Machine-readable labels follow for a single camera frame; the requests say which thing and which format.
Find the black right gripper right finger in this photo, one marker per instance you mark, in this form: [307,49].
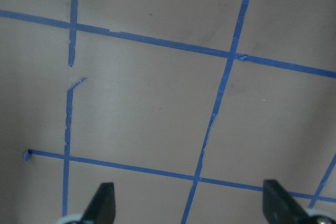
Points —
[278,205]

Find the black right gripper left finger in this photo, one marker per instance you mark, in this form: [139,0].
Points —
[102,207]

